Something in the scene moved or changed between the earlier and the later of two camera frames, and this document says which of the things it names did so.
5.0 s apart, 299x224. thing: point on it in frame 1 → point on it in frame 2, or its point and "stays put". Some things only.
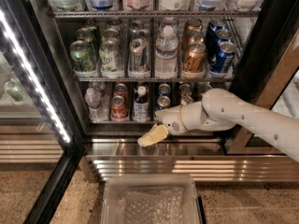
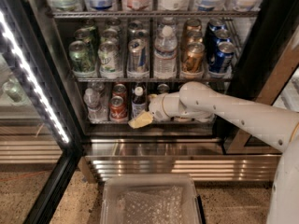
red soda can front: [119, 108] stays put
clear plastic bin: [149, 199] stays put
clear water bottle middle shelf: [166, 49] stays put
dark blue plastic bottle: [141, 105] stays put
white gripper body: [172, 119] → [156, 108]
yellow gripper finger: [159, 133] → [153, 95]
